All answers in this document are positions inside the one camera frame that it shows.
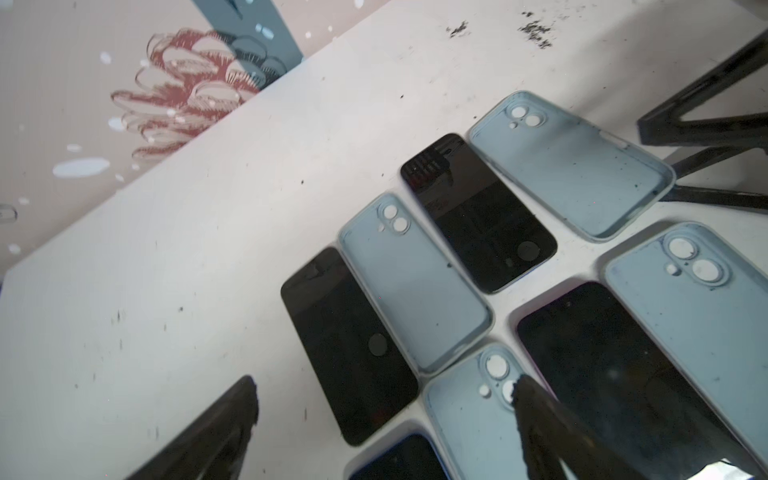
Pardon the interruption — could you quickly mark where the light-blue case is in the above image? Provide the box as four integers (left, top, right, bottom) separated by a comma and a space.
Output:
603, 222, 767, 467
468, 91, 676, 243
338, 193, 493, 376
425, 343, 528, 480

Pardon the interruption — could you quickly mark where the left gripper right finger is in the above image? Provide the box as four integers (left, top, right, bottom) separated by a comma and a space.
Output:
511, 375, 644, 479

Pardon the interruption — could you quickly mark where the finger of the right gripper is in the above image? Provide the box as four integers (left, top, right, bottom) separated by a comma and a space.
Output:
637, 29, 768, 148
660, 146, 767, 212

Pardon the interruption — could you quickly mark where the black phone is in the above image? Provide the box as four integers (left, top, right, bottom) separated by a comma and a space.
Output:
400, 133, 558, 294
516, 282, 765, 479
280, 247, 418, 446

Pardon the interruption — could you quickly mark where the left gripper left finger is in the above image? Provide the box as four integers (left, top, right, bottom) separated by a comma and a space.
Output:
129, 375, 259, 480

